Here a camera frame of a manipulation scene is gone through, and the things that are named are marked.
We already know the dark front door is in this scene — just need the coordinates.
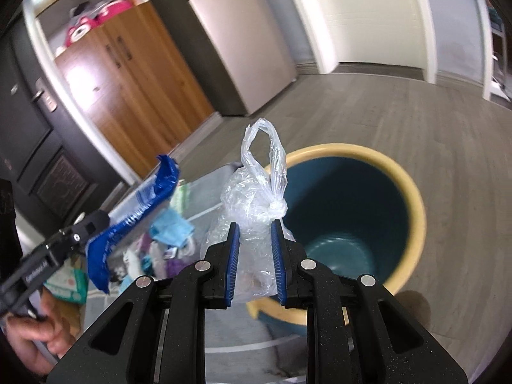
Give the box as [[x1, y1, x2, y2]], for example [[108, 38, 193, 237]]
[[0, 15, 128, 237]]

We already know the yellow blue trash bin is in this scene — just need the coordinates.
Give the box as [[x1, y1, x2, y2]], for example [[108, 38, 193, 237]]
[[245, 142, 428, 337]]

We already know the pink plush toy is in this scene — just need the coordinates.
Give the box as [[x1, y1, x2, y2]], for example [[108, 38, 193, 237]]
[[64, 0, 136, 48]]

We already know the white interior door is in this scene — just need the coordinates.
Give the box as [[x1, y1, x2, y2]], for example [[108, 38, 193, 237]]
[[293, 0, 438, 83]]

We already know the wooden cabinet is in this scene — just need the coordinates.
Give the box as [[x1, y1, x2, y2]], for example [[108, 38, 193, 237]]
[[56, 3, 214, 178]]

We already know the clear plastic bag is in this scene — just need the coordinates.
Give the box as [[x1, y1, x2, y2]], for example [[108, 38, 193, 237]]
[[200, 118, 288, 303]]

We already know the light blue face mask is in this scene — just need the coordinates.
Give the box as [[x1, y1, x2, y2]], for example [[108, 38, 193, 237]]
[[148, 208, 194, 248]]

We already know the person's left hand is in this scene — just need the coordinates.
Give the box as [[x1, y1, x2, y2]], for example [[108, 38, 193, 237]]
[[5, 288, 76, 377]]

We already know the silver refrigerator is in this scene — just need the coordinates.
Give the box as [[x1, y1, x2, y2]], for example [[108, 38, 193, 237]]
[[150, 0, 298, 116]]

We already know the grey plaid cloth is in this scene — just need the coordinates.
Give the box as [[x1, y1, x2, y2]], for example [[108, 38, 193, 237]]
[[79, 162, 309, 382]]

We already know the blue plastic wrapper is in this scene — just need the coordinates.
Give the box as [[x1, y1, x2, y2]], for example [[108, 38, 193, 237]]
[[86, 154, 180, 294]]

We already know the green diaper pack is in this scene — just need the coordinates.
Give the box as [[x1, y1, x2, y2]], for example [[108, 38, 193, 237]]
[[44, 259, 89, 305]]

